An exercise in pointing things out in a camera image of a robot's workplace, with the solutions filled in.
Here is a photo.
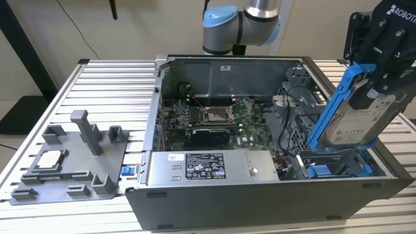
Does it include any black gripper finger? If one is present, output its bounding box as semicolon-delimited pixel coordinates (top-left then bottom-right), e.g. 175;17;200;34
351;16;416;109
344;11;374;61

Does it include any thin locking lever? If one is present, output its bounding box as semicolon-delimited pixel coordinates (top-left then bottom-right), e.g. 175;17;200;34
191;94;207;108

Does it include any silver CPU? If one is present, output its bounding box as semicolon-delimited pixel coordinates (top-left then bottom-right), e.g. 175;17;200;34
35;151;64;169

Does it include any grey disk bay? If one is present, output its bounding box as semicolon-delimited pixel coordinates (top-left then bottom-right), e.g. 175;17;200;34
295;146;375;180

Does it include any grey perforated drive cage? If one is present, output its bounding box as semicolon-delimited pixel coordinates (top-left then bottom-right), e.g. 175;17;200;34
262;67;332;156

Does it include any long black wire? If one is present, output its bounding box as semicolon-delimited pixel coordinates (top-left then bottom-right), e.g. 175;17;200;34
276;85;322;156

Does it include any open black PC case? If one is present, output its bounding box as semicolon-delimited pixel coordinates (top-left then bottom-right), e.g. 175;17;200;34
126;54;415;231

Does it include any thin black wall cable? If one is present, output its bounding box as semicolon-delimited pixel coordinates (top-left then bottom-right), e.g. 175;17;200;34
56;0;100;60

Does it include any metal socket cover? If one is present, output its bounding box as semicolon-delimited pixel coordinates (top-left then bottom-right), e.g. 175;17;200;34
230;100;254;117

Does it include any silver power supply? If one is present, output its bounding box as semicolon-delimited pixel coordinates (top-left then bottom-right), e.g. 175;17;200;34
144;150;282;186

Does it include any RAM slot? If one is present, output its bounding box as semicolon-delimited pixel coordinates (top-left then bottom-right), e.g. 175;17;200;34
187;95;236;101
187;99;236;107
187;122;244;129

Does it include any green motherboard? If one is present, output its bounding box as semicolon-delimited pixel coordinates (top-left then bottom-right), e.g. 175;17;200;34
160;97;278;152

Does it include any hard disk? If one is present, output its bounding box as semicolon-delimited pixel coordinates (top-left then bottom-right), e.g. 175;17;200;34
307;60;407;150

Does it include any black hanging rod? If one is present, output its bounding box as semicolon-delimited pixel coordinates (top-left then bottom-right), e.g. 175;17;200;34
108;0;119;20

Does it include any black heatsink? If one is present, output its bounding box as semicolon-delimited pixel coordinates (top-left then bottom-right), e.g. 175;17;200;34
176;82;192;98

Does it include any grey parts rack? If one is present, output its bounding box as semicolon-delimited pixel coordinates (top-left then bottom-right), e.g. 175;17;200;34
8;109;131;206

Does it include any blue empty disk carrier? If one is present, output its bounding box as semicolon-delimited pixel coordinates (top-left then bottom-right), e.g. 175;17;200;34
307;164;374;178

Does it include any CPU socket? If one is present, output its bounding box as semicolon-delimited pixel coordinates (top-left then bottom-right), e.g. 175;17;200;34
203;106;234;122

